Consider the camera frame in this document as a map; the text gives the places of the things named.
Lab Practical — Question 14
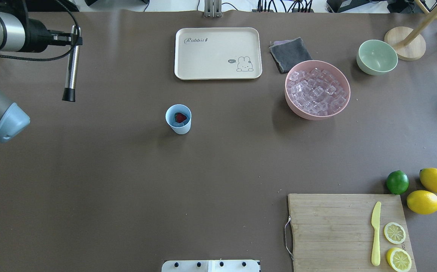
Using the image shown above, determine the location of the pink bowl of ice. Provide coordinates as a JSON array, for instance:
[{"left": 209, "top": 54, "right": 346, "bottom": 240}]
[{"left": 285, "top": 60, "right": 350, "bottom": 120}]

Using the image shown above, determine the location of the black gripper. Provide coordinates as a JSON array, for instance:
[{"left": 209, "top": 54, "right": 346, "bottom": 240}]
[{"left": 24, "top": 19, "right": 83, "bottom": 53}]

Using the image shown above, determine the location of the wooden cutting board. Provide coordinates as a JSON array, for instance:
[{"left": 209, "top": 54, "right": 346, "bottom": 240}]
[{"left": 287, "top": 193, "right": 408, "bottom": 272}]

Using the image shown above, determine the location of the green lime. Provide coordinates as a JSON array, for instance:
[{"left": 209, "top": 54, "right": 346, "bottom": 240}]
[{"left": 386, "top": 170, "right": 409, "bottom": 195}]

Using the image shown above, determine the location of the lemon half slice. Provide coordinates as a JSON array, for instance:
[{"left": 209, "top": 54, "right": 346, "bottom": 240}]
[
  {"left": 383, "top": 222, "right": 406, "bottom": 244},
  {"left": 386, "top": 247, "right": 413, "bottom": 272}
]

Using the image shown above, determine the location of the yellow plastic knife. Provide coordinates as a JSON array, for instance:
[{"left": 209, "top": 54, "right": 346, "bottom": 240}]
[{"left": 371, "top": 201, "right": 382, "bottom": 266}]

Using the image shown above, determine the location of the whole yellow lemon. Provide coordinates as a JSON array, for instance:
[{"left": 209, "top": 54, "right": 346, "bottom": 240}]
[
  {"left": 419, "top": 168, "right": 437, "bottom": 193},
  {"left": 406, "top": 190, "right": 437, "bottom": 215}
]

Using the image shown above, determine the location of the wooden mug tree stand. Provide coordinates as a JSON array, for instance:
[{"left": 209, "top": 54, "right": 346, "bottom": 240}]
[{"left": 384, "top": 0, "right": 437, "bottom": 61}]

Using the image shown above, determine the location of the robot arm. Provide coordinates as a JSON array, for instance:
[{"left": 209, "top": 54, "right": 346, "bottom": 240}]
[{"left": 0, "top": 0, "right": 83, "bottom": 143}]

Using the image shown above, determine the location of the green ceramic bowl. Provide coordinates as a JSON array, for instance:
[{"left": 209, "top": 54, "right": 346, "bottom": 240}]
[{"left": 356, "top": 40, "right": 398, "bottom": 76}]

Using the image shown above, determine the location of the red strawberry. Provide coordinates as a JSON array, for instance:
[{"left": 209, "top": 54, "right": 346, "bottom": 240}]
[{"left": 175, "top": 112, "right": 188, "bottom": 123}]

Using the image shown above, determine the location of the beige rabbit tray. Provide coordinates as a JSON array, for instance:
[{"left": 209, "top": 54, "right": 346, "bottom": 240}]
[{"left": 174, "top": 27, "right": 262, "bottom": 80}]

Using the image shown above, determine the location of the steel muddler with black tip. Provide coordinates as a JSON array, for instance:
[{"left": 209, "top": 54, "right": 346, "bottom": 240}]
[{"left": 62, "top": 25, "right": 81, "bottom": 103}]

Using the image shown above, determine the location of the grey folded cloth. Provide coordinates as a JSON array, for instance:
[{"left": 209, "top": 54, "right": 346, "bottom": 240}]
[{"left": 269, "top": 37, "right": 312, "bottom": 73}]

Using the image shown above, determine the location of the light blue plastic cup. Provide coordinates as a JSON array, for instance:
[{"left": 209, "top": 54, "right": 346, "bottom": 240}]
[{"left": 165, "top": 104, "right": 192, "bottom": 135}]

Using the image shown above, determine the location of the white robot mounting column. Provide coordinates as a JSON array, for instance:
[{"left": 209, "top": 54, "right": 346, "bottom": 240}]
[{"left": 161, "top": 259, "right": 261, "bottom": 272}]

